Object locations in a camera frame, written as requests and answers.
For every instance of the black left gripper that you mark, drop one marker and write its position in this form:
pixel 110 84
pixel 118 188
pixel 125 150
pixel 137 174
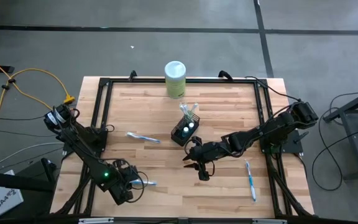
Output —
pixel 127 174

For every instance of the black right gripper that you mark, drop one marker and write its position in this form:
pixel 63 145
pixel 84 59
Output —
pixel 210 151

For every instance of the blue toothbrush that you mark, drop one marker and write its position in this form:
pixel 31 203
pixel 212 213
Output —
pixel 143 137
pixel 251 182
pixel 149 183

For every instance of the blue mouthwash bottle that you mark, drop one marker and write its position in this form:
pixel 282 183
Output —
pixel 191 125
pixel 186 129

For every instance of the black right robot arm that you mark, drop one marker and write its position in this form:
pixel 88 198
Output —
pixel 266 130

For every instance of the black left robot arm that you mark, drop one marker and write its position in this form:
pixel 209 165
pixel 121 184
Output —
pixel 85 152

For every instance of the white label strip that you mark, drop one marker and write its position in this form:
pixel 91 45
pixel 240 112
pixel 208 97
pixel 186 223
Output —
pixel 95 221
pixel 269 221

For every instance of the black equipment case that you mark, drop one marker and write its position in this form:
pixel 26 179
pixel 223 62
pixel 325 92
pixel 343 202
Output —
pixel 36 174

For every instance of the green wipes canister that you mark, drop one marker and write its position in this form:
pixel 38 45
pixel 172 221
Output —
pixel 175 70

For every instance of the grey metal stand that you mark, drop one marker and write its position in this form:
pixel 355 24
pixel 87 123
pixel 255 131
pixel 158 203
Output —
pixel 357 124

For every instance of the black aluminium table frame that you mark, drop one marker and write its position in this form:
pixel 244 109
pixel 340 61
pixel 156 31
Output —
pixel 197 81

